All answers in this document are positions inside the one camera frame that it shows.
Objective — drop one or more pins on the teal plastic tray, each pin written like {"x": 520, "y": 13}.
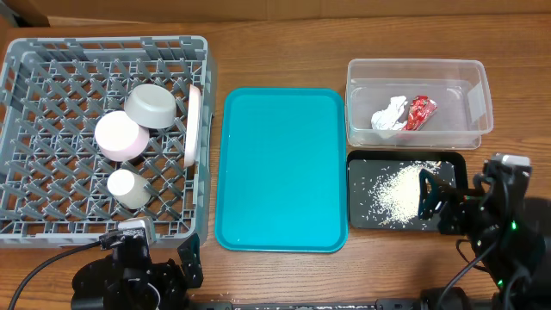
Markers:
{"x": 282, "y": 183}

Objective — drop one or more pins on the red snack wrapper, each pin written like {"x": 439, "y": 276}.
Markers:
{"x": 420, "y": 111}

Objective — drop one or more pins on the crumpled white tissue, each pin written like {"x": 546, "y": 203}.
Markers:
{"x": 389, "y": 118}

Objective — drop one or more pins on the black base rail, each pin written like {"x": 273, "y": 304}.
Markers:
{"x": 301, "y": 305}

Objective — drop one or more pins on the rice and food scraps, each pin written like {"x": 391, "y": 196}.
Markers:
{"x": 395, "y": 195}

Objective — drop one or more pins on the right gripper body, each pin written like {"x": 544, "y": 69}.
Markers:
{"x": 461, "y": 220}

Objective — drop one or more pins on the grey plastic dish rack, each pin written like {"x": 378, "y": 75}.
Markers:
{"x": 53, "y": 176}

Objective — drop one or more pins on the black tray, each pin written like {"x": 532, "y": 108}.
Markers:
{"x": 364, "y": 167}

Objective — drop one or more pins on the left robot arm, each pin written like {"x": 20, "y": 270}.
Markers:
{"x": 129, "y": 279}

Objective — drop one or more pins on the large white plate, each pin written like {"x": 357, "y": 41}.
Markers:
{"x": 193, "y": 127}

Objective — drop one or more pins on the clear plastic bin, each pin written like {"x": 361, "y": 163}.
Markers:
{"x": 458, "y": 87}

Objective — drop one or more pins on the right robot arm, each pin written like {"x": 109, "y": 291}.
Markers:
{"x": 510, "y": 243}

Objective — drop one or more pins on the white paper cup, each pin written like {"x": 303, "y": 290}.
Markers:
{"x": 128, "y": 189}

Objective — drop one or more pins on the grey bowl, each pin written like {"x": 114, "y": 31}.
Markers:
{"x": 151, "y": 106}

